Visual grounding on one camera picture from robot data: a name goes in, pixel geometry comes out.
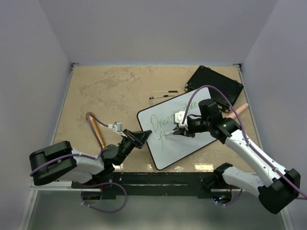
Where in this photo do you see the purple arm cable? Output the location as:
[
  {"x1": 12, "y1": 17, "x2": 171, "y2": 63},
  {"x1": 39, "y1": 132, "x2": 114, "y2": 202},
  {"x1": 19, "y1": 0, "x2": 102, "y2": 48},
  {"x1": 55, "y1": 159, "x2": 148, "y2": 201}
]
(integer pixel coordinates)
[
  {"x1": 29, "y1": 114, "x2": 129, "y2": 213},
  {"x1": 181, "y1": 85, "x2": 307, "y2": 207}
]

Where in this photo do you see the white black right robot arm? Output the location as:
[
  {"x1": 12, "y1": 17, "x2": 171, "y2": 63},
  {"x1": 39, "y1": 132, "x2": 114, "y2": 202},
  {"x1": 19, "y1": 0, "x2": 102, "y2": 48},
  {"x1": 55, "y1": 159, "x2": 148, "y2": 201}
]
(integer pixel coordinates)
[{"x1": 172, "y1": 99, "x2": 301, "y2": 214}]

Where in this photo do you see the white whiteboard black frame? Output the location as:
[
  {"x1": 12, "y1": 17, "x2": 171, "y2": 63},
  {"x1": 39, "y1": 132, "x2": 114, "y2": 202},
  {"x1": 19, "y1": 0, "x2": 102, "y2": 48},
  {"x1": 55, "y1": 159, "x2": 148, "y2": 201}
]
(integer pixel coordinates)
[{"x1": 137, "y1": 88, "x2": 216, "y2": 170}]

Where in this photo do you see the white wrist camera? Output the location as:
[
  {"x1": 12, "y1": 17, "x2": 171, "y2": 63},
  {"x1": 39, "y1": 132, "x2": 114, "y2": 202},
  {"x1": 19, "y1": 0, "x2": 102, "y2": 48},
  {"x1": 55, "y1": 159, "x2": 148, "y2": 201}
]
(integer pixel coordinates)
[
  {"x1": 107, "y1": 122, "x2": 123, "y2": 134},
  {"x1": 174, "y1": 111, "x2": 188, "y2": 129}
]

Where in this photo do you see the black ribbed board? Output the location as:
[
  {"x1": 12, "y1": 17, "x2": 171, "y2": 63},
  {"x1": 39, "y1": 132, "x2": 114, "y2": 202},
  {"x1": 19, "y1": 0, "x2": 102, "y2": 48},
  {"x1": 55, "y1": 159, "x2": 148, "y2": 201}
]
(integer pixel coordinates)
[{"x1": 185, "y1": 66, "x2": 244, "y2": 106}]

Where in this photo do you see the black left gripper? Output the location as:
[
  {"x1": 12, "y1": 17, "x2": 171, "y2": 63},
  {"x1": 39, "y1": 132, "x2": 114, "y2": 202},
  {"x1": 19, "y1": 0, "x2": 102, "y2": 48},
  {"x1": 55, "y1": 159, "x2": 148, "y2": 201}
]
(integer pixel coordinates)
[{"x1": 116, "y1": 129, "x2": 152, "y2": 165}]

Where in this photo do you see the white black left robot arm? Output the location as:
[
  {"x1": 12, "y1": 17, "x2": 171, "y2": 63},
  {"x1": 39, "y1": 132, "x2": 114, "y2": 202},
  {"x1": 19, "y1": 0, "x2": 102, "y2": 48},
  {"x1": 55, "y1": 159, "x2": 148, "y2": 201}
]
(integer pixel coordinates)
[{"x1": 29, "y1": 129, "x2": 152, "y2": 188}]

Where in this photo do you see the pink beige cylinder toy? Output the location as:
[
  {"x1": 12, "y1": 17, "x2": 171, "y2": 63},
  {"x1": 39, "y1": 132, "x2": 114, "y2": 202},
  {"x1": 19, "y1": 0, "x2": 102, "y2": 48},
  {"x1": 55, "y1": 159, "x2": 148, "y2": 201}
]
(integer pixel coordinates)
[{"x1": 226, "y1": 103, "x2": 249, "y2": 119}]

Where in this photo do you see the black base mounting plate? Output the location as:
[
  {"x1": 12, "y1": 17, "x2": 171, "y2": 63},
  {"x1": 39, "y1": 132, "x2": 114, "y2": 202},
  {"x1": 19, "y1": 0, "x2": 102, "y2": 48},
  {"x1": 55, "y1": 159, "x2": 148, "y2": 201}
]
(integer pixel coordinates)
[{"x1": 71, "y1": 172, "x2": 239, "y2": 203}]

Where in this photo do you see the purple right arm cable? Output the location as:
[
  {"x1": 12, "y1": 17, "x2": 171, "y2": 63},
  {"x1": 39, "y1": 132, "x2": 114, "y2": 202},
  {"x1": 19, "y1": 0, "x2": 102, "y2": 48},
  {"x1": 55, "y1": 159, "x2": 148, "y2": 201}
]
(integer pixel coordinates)
[{"x1": 181, "y1": 85, "x2": 307, "y2": 207}]

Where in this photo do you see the gold toy microphone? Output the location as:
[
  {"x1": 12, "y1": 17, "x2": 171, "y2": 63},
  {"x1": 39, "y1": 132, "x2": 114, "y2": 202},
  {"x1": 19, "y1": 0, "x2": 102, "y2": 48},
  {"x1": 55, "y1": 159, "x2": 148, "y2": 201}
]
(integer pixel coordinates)
[{"x1": 86, "y1": 112, "x2": 106, "y2": 149}]

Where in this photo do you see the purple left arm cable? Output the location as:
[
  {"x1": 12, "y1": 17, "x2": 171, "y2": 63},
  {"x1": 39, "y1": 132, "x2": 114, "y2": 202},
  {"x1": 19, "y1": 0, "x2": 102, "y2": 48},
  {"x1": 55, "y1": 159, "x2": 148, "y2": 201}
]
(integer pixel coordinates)
[{"x1": 29, "y1": 114, "x2": 129, "y2": 213}]

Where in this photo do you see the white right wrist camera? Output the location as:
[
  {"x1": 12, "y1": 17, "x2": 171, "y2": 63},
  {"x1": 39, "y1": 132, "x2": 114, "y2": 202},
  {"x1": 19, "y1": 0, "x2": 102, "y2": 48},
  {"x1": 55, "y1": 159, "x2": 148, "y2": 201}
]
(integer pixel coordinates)
[{"x1": 174, "y1": 111, "x2": 188, "y2": 129}]

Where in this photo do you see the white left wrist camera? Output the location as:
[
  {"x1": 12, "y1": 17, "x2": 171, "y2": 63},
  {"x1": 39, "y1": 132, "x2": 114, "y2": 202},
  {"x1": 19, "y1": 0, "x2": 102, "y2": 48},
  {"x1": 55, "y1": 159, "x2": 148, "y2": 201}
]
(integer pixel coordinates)
[{"x1": 107, "y1": 122, "x2": 123, "y2": 134}]

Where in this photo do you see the black wire whiteboard stand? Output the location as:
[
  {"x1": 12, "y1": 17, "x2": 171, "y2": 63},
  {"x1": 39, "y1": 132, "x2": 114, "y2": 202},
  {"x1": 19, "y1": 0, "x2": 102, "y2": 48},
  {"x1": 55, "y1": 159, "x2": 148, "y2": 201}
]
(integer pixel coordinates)
[{"x1": 149, "y1": 90, "x2": 179, "y2": 106}]

